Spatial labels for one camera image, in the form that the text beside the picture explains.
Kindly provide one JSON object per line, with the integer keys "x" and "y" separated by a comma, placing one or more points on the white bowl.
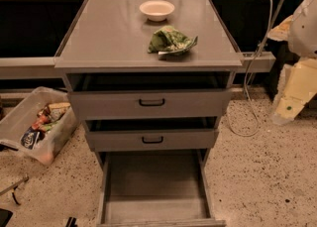
{"x": 156, "y": 10}

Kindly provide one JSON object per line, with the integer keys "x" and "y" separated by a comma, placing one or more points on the black object floor corner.
{"x": 5, "y": 216}

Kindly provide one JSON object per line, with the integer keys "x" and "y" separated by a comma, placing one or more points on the grey drawer cabinet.
{"x": 112, "y": 36}

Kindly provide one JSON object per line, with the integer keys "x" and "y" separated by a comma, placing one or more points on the green jalapeno chip bag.
{"x": 169, "y": 41}

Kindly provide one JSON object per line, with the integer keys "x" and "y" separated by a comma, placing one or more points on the metal tool on floor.
{"x": 12, "y": 187}

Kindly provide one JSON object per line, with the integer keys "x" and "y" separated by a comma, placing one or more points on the bottom grey drawer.
{"x": 155, "y": 189}

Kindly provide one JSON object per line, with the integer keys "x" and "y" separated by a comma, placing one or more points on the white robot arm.
{"x": 300, "y": 31}

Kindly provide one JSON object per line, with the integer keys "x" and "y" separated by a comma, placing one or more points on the tan snack box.
{"x": 57, "y": 110}

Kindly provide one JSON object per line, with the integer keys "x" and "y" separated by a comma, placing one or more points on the blue snack packet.
{"x": 30, "y": 138}

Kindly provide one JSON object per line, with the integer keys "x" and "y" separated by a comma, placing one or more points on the grey drawer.
{"x": 152, "y": 134}
{"x": 134, "y": 95}
{"x": 155, "y": 189}

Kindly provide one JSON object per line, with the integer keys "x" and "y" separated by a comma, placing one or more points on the clear plastic bin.
{"x": 53, "y": 135}

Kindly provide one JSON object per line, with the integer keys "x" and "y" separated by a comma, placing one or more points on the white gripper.
{"x": 304, "y": 29}

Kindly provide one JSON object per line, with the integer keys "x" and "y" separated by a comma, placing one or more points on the middle grey drawer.
{"x": 152, "y": 134}

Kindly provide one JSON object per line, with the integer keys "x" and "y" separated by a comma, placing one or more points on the top grey drawer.
{"x": 134, "y": 95}

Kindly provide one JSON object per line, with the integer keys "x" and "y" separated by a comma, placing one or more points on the red snack packet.
{"x": 41, "y": 120}

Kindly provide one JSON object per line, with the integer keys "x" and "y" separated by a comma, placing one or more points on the black object floor bottom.
{"x": 71, "y": 222}

